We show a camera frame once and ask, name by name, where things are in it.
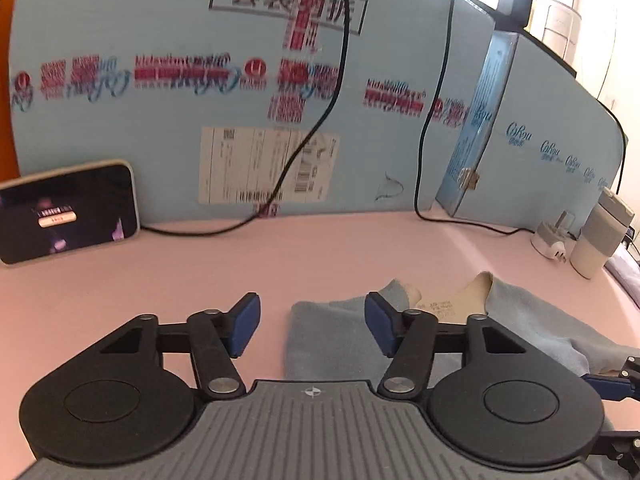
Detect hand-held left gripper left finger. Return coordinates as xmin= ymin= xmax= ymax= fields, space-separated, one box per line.
xmin=97 ymin=292 xmax=262 ymax=402

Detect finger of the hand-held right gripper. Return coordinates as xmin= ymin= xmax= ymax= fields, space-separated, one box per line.
xmin=592 ymin=430 xmax=640 ymax=462
xmin=582 ymin=355 xmax=640 ymax=403

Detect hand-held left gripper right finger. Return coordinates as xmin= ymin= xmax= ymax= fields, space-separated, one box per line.
xmin=365 ymin=291 xmax=530 ymax=402

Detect blue-grey fleece garment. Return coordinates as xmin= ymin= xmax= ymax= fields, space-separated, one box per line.
xmin=284 ymin=272 xmax=640 ymax=433

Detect lavender folded cloth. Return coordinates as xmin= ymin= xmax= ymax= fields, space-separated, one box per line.
xmin=602 ymin=245 xmax=640 ymax=306

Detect white grey-sleeved tumbler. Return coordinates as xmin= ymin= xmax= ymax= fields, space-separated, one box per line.
xmin=570 ymin=186 xmax=632 ymax=280

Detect white power adapter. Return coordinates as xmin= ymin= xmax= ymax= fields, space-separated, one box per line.
xmin=531 ymin=210 xmax=581 ymax=263

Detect taped light blue cardboard box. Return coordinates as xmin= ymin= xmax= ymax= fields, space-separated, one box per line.
xmin=7 ymin=0 xmax=496 ymax=223

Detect white-cased smartphone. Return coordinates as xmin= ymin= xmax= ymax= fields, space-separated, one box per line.
xmin=0 ymin=159 xmax=140 ymax=267

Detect plain light blue cardboard box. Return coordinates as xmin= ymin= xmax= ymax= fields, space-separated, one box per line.
xmin=435 ymin=30 xmax=628 ymax=233

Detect white floor air conditioner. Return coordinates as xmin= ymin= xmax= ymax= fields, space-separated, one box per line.
xmin=530 ymin=0 xmax=583 ymax=71

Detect orange box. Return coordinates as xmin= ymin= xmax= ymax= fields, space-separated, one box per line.
xmin=0 ymin=0 xmax=23 ymax=181

